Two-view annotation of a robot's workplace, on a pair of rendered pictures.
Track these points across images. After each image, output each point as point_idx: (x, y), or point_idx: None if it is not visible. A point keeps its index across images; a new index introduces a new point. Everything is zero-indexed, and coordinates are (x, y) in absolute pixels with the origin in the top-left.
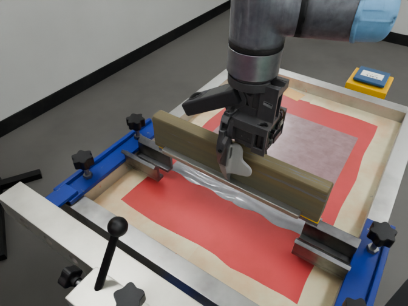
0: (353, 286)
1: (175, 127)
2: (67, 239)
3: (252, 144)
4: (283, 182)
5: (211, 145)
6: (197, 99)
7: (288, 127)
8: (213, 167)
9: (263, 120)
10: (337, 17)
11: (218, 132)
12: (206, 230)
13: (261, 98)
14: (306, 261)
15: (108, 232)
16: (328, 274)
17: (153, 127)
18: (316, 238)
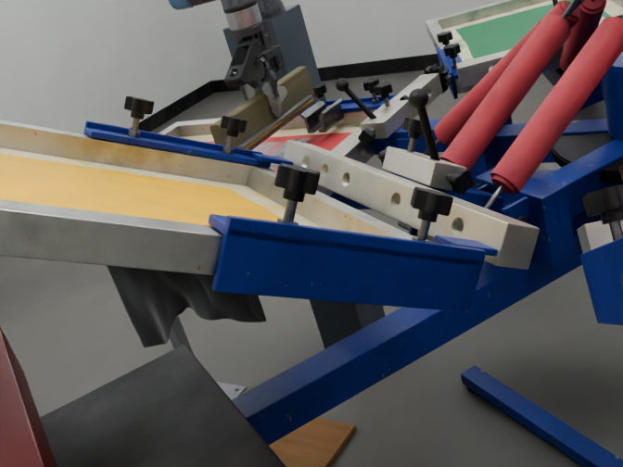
0: (349, 106)
1: (235, 116)
2: None
3: (278, 63)
4: (293, 82)
5: (258, 102)
6: (244, 64)
7: None
8: (266, 123)
9: (269, 46)
10: None
11: (268, 69)
12: None
13: (262, 33)
14: (329, 135)
15: (347, 85)
16: (337, 129)
17: (223, 136)
18: (314, 123)
